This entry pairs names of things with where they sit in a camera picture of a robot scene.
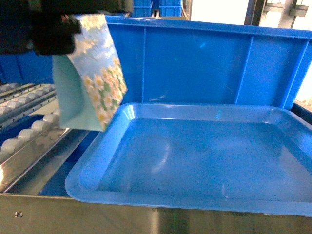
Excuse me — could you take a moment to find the blue plastic tray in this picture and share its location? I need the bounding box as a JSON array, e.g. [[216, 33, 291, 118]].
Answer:
[[65, 103, 312, 217]]

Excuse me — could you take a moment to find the large blue plastic crate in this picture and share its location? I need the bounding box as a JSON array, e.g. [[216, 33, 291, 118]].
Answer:
[[106, 16, 312, 109]]

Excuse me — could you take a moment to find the white roller conveyor track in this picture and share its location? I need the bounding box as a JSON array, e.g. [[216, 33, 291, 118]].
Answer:
[[0, 82, 61, 159]]

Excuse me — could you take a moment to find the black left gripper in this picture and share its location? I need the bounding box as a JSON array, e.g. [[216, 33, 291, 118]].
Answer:
[[0, 0, 133, 55]]

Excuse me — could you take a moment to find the blue flower gift bag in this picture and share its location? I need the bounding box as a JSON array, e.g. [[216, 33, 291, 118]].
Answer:
[[53, 14, 127, 131]]

